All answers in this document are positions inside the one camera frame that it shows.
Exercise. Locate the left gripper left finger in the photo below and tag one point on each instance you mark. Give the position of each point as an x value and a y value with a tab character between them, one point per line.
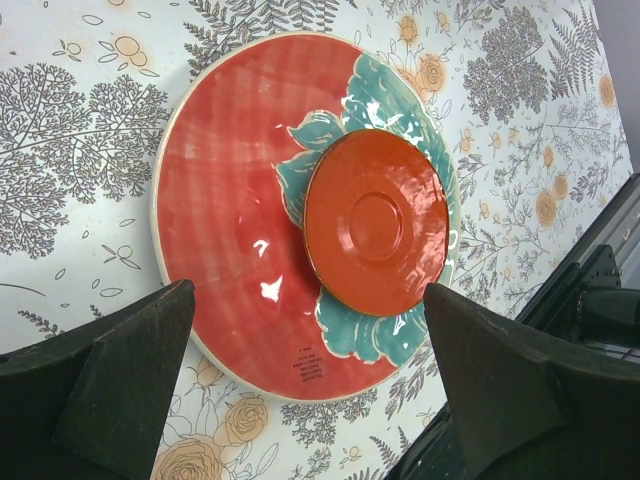
91	403

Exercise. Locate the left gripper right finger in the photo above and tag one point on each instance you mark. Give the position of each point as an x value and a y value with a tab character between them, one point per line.
527	405

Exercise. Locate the small orange saucer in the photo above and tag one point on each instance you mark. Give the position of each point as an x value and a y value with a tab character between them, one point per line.
376	222

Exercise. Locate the floral patterned table mat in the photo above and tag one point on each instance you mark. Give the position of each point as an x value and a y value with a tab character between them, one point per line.
520	92

